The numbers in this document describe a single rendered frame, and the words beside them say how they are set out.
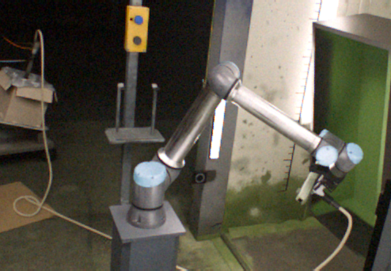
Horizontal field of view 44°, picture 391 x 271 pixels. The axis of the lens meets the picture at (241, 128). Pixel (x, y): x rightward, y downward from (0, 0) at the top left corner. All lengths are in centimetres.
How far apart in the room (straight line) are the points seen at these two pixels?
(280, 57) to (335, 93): 52
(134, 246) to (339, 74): 144
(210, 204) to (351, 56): 138
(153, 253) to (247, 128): 119
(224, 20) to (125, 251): 143
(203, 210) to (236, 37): 119
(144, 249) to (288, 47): 158
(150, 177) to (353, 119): 132
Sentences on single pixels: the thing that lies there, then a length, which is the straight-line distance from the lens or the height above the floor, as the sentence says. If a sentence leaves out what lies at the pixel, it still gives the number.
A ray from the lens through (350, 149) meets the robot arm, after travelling 221.
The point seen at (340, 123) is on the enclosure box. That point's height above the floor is 106.
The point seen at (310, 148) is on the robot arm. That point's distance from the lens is 207.
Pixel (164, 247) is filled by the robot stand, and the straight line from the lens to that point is 237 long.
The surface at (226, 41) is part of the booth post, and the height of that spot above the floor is 141.
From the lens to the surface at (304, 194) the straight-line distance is 238.
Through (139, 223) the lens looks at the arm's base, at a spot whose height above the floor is 67.
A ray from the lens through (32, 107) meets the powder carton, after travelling 431.
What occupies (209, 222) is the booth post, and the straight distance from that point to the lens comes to 339.
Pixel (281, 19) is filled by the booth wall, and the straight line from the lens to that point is 308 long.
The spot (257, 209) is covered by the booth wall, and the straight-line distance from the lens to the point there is 352.
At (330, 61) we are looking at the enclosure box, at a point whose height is 143.
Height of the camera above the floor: 188
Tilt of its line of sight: 19 degrees down
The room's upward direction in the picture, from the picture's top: 8 degrees clockwise
